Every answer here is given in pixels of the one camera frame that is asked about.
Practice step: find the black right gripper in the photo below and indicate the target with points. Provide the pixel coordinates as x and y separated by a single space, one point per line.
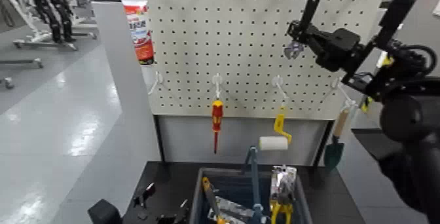
335 48

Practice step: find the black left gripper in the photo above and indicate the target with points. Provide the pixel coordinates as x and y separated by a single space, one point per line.
104 213

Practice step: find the black adjustable wrench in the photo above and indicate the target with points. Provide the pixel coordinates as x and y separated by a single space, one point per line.
310 7

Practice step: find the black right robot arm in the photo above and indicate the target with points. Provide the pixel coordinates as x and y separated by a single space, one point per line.
405 115

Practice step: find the grey teal plastic crate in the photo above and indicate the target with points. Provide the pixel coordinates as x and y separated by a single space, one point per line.
197 197

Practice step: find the yellow black hand tool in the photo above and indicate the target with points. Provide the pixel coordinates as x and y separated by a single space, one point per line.
210 196

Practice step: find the white peg hook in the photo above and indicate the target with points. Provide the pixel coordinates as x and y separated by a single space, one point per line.
217 81
277 81
157 79
337 83

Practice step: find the white perforated pegboard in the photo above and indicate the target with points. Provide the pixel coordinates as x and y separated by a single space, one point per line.
240 46

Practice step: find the silver white packaged item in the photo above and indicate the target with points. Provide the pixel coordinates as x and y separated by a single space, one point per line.
233 209

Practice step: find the grey divider panel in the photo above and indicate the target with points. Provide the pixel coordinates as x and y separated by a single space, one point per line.
127 115

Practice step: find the red yellow screwdriver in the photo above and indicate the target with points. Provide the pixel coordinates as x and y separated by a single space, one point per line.
217 115

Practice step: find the yellow pliers on card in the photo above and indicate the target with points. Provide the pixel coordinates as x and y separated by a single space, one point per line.
282 204

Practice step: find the grey panel with hazard tape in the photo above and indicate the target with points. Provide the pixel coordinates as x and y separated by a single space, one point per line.
429 19

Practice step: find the red white sealant tube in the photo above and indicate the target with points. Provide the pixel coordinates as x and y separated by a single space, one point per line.
139 29

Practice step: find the grey stand caster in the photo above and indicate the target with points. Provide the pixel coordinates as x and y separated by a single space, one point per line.
7 82

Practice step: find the grey wheeled stand base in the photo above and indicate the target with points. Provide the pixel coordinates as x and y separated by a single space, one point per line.
48 43

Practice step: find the grey stand base bar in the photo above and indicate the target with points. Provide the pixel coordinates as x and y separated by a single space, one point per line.
20 62

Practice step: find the black robot on stand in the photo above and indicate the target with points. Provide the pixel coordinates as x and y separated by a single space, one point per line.
51 8

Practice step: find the white robot on stand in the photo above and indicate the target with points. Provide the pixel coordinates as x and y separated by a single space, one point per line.
20 5

